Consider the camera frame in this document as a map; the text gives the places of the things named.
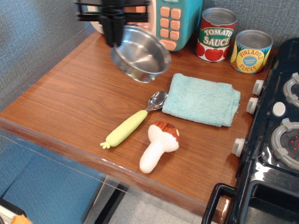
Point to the tomato sauce can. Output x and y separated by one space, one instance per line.
216 29

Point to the spoon with green handle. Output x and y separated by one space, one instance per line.
120 133

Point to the toy microwave teal white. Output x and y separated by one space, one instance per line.
172 22

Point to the teal folded cloth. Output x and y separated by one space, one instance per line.
202 101

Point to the orange black object corner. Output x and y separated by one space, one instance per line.
11 214

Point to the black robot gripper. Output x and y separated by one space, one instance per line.
112 9

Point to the pineapple slices can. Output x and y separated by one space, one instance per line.
251 50

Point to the black toy stove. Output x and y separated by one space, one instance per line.
267 187

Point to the plush white brown mushroom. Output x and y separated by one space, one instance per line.
164 137

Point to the stainless steel pot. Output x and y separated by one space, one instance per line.
140 56

